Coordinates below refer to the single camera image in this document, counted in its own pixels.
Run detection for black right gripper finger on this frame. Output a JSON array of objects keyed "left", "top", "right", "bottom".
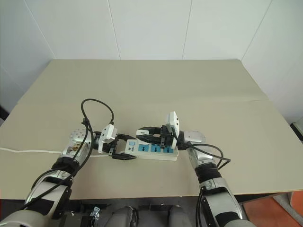
[
  {"left": 136, "top": 126, "right": 163, "bottom": 137},
  {"left": 139, "top": 134, "right": 164, "bottom": 144}
]

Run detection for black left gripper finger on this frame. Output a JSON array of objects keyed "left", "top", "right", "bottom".
[
  {"left": 111, "top": 152, "right": 138, "bottom": 162},
  {"left": 117, "top": 133, "right": 137, "bottom": 143}
]

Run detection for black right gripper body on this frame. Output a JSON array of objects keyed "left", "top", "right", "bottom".
[{"left": 160, "top": 124, "right": 177, "bottom": 146}]

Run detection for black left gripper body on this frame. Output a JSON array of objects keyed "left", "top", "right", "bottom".
[{"left": 107, "top": 139, "right": 121, "bottom": 157}]

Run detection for white power strip blue sockets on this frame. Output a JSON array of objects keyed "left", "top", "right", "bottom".
[{"left": 118, "top": 139, "right": 178, "bottom": 162}]

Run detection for grey rounded shape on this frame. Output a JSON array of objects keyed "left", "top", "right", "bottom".
[
  {"left": 167, "top": 205, "right": 190, "bottom": 227},
  {"left": 111, "top": 205, "right": 139, "bottom": 227}
]

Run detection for small metal clamp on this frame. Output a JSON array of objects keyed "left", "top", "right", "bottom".
[{"left": 89, "top": 206, "right": 101, "bottom": 219}]

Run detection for dark object beside table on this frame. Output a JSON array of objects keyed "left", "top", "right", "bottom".
[{"left": 290, "top": 120, "right": 303, "bottom": 143}]

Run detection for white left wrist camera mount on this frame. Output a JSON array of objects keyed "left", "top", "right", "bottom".
[{"left": 98, "top": 124, "right": 118, "bottom": 154}]

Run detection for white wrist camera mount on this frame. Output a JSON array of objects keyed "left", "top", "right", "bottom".
[
  {"left": 98, "top": 124, "right": 118, "bottom": 154},
  {"left": 165, "top": 110, "right": 181, "bottom": 149}
]

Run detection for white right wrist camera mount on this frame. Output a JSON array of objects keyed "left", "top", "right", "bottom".
[{"left": 165, "top": 110, "right": 181, "bottom": 149}]

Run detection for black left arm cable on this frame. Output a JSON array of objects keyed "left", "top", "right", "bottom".
[{"left": 30, "top": 98, "right": 116, "bottom": 207}]

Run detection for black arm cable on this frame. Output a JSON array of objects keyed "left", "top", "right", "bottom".
[
  {"left": 170, "top": 129, "right": 231, "bottom": 227},
  {"left": 30, "top": 98, "right": 116, "bottom": 207}
]

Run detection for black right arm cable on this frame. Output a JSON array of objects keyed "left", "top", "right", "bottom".
[{"left": 170, "top": 129, "right": 231, "bottom": 227}]

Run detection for white power strip cord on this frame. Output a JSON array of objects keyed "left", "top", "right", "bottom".
[{"left": 0, "top": 147, "right": 111, "bottom": 158}]

